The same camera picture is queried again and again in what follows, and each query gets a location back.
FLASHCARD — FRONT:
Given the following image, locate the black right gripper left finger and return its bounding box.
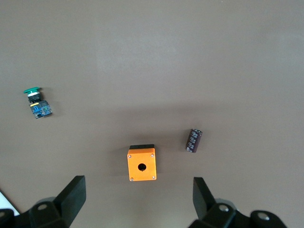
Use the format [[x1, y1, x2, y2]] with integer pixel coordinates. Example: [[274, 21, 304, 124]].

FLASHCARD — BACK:
[[0, 175, 86, 228]]

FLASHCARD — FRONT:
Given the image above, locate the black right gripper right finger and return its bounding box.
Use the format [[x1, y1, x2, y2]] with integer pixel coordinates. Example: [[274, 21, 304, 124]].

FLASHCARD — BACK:
[[189, 177, 288, 228]]

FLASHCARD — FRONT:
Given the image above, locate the green push button switch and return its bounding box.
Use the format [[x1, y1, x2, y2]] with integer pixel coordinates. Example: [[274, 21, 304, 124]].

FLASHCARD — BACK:
[[23, 87, 53, 120]]

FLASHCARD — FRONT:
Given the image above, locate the dark purple cylindrical capacitor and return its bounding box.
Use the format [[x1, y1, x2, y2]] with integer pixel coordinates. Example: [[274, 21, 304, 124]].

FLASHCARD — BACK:
[[185, 128, 203, 153]]

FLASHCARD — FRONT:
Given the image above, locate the orange button enclosure box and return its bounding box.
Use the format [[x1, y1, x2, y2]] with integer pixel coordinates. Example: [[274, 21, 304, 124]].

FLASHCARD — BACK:
[[127, 143, 157, 182]]

